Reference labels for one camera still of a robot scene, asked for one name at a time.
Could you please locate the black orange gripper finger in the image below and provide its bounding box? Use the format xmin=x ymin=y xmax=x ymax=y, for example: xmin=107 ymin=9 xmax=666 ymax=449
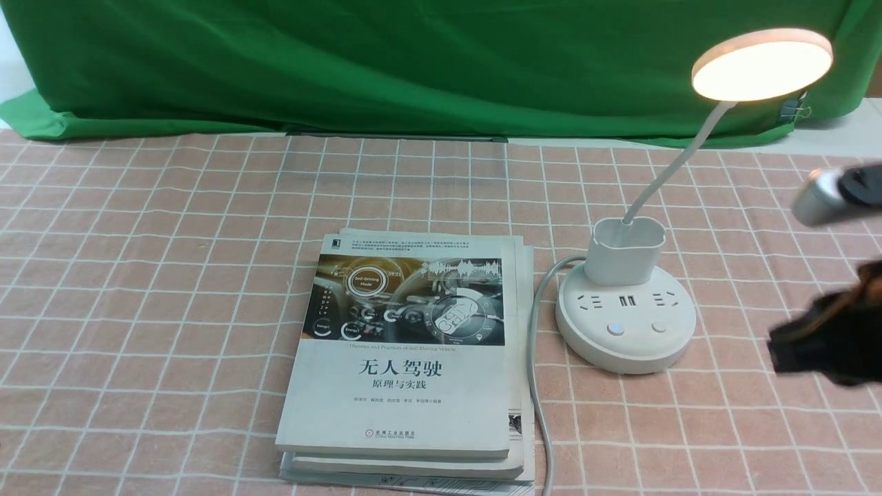
xmin=768 ymin=260 xmax=881 ymax=386

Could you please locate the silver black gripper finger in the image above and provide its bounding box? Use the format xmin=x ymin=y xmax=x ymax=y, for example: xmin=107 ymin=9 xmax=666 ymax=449
xmin=791 ymin=163 xmax=881 ymax=227

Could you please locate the white desk lamp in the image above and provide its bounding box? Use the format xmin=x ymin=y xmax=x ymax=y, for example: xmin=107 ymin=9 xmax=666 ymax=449
xmin=583 ymin=28 xmax=834 ymax=287

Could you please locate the black binder clip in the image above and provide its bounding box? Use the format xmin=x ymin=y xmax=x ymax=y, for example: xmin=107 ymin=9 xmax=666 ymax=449
xmin=777 ymin=90 xmax=812 ymax=125

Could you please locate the white round power strip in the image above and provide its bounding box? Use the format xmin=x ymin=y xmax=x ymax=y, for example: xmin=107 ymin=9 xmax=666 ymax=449
xmin=555 ymin=265 xmax=697 ymax=375

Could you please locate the green backdrop cloth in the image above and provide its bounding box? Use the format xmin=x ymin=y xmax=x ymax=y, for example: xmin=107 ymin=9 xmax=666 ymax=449
xmin=2 ymin=1 xmax=880 ymax=147

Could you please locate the bottom white book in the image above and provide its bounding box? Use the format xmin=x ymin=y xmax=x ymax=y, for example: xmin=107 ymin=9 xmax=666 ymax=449
xmin=279 ymin=228 xmax=536 ymax=496

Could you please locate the white book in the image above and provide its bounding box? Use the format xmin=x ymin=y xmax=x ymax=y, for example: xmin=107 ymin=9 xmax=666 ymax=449
xmin=288 ymin=235 xmax=526 ymax=481
xmin=279 ymin=228 xmax=536 ymax=496

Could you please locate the middle white book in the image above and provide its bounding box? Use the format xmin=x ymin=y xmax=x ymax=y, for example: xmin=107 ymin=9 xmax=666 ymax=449
xmin=288 ymin=235 xmax=526 ymax=481

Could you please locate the top book self-driving cover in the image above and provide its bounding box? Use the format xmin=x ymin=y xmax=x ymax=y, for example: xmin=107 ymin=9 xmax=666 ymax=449
xmin=276 ymin=234 xmax=519 ymax=460

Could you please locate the pink checkered tablecloth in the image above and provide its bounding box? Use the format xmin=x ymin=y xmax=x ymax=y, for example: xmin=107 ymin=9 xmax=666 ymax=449
xmin=1 ymin=132 xmax=881 ymax=495

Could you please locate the grey power cable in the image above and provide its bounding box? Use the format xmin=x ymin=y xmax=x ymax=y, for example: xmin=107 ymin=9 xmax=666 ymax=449
xmin=526 ymin=255 xmax=586 ymax=496

